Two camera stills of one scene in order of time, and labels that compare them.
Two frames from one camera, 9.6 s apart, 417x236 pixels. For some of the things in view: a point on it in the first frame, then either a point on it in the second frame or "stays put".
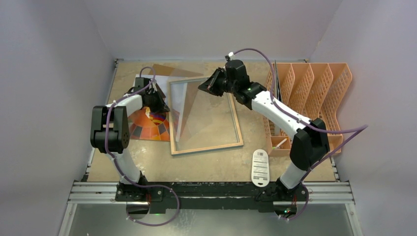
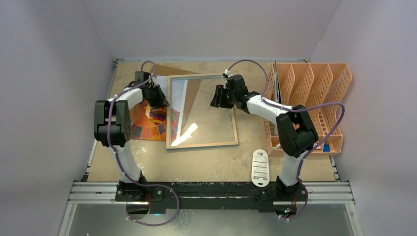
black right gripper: [215, 83] → [224, 96]
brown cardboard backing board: [163, 71] stays put
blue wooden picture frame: [200, 120] stays put
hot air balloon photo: [147, 126] stays put
